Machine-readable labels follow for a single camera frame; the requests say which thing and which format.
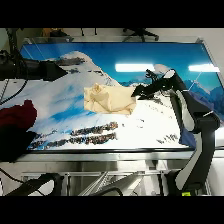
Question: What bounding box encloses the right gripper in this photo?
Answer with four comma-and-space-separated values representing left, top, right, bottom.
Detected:
130, 83, 158, 101

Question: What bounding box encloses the cream shirt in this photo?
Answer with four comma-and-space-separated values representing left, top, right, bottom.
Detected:
82, 82, 138, 116

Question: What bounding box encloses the black office chair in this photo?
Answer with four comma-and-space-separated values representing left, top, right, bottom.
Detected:
122, 28, 160, 43

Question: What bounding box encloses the red garment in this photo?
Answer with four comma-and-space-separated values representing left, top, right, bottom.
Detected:
0, 99, 39, 130

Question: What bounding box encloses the black garment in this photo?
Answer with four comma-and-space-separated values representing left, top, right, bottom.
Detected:
0, 127, 38, 163

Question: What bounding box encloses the silver frame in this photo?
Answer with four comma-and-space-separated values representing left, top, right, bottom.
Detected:
0, 148, 224, 197

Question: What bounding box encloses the black cable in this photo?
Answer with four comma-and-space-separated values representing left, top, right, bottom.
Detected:
0, 79, 30, 107
94, 186, 125, 197

